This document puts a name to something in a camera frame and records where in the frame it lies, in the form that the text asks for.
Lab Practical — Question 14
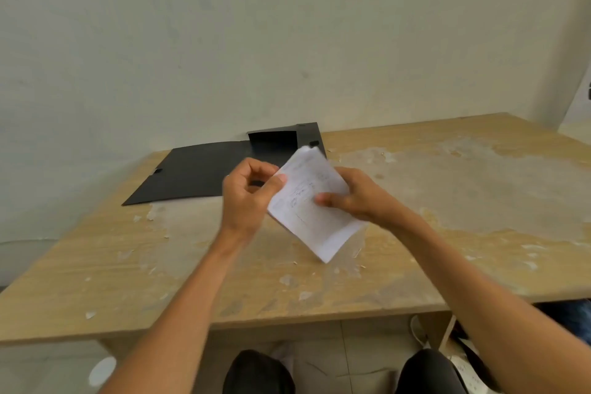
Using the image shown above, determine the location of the person's left leg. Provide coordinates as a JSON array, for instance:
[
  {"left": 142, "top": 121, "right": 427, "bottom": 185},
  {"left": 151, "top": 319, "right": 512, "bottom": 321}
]
[{"left": 223, "top": 349, "right": 296, "bottom": 394}]

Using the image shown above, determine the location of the person's right hand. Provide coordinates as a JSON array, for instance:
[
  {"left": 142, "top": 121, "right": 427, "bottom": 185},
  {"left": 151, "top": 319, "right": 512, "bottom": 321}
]
[{"left": 315, "top": 167, "right": 405, "bottom": 229}]

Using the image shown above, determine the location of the white cable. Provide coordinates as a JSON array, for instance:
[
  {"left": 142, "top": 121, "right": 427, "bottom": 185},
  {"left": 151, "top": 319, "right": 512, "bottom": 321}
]
[{"left": 409, "top": 314, "right": 431, "bottom": 349}]

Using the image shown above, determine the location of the person's leg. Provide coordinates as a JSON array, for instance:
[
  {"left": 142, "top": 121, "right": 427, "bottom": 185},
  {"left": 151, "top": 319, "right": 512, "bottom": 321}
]
[
  {"left": 223, "top": 349, "right": 296, "bottom": 394},
  {"left": 396, "top": 348, "right": 470, "bottom": 394}
]

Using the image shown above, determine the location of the dark blue cloth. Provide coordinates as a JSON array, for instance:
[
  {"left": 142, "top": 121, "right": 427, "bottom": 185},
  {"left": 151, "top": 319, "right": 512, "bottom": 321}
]
[{"left": 536, "top": 299, "right": 591, "bottom": 346}]

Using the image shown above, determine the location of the white handwritten paper sheet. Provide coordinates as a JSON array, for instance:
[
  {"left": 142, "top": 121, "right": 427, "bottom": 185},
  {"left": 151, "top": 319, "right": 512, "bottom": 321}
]
[{"left": 267, "top": 145, "right": 368, "bottom": 264}]

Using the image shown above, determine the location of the wooden table leg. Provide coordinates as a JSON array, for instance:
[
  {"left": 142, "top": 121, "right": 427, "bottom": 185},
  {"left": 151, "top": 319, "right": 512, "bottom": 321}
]
[{"left": 417, "top": 311, "right": 458, "bottom": 353}]

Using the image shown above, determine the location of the black paper folder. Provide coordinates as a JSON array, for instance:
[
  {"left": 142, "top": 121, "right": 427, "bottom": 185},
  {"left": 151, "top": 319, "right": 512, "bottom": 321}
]
[{"left": 121, "top": 122, "right": 328, "bottom": 206}]

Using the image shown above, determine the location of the person's right forearm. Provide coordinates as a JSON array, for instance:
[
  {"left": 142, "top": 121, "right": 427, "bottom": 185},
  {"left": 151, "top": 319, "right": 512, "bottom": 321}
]
[{"left": 389, "top": 207, "right": 591, "bottom": 394}]

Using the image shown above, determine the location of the person's left forearm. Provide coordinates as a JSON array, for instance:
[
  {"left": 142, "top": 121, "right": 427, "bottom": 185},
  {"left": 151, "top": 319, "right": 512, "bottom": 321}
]
[{"left": 98, "top": 227, "right": 257, "bottom": 394}]

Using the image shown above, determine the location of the person's right leg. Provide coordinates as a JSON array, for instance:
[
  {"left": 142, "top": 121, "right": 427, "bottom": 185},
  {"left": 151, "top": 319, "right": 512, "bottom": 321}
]
[{"left": 396, "top": 348, "right": 470, "bottom": 394}]

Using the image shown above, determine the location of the white round object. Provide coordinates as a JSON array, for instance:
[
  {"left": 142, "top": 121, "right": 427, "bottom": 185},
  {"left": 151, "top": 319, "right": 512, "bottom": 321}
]
[{"left": 88, "top": 356, "right": 117, "bottom": 388}]

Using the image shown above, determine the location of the person's left hand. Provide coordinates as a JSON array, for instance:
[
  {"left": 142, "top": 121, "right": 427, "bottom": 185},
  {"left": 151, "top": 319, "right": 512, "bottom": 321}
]
[{"left": 221, "top": 157, "right": 288, "bottom": 243}]

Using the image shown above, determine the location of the white sandal with black strap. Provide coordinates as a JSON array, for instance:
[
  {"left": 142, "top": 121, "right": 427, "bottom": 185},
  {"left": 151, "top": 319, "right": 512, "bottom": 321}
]
[{"left": 449, "top": 321, "right": 503, "bottom": 394}]

